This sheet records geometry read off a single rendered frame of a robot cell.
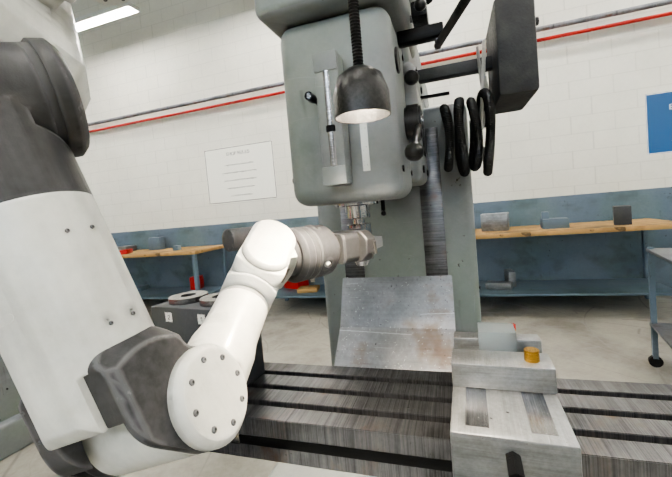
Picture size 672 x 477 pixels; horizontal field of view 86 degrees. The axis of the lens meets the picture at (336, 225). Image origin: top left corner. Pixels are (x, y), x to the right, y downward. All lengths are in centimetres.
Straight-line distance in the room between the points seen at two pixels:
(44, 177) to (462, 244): 93
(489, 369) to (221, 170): 558
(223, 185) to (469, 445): 561
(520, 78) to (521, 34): 9
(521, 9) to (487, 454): 83
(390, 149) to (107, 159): 714
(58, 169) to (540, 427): 59
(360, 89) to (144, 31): 700
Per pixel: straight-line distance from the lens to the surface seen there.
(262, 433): 79
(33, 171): 33
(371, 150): 61
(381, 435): 70
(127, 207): 727
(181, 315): 89
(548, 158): 502
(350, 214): 69
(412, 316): 105
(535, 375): 66
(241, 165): 579
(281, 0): 70
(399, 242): 107
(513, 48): 94
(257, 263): 46
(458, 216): 105
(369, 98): 45
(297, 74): 68
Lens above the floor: 130
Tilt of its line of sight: 3 degrees down
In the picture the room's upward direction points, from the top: 5 degrees counter-clockwise
